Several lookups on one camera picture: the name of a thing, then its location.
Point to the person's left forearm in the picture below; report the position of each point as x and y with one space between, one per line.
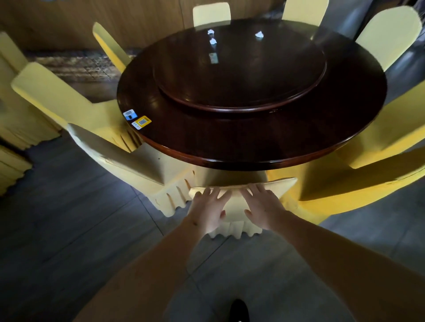
146 275

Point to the person's right little finger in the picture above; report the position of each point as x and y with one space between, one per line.
271 193

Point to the person's left thumb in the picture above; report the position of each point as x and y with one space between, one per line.
222 215

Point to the blue square sticker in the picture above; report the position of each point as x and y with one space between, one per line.
130 114

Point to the person's black shoe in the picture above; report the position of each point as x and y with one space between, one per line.
239 311

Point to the person's right forearm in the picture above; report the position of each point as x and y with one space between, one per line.
348 268

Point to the person's left hand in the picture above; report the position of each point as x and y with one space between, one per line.
206 212

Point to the round wooden turntable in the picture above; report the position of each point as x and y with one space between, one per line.
239 69

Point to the person's left middle finger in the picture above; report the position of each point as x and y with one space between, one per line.
215 193

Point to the person's right hand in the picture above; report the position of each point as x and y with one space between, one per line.
265 209

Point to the round dark wooden table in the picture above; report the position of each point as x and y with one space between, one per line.
252 136

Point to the person's left little finger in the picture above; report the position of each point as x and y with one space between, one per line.
197 195

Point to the person's right thumb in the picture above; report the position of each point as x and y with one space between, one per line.
248 215

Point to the person's right middle finger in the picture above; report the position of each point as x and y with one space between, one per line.
254 189

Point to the yellow square sticker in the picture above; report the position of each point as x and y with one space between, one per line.
141 122

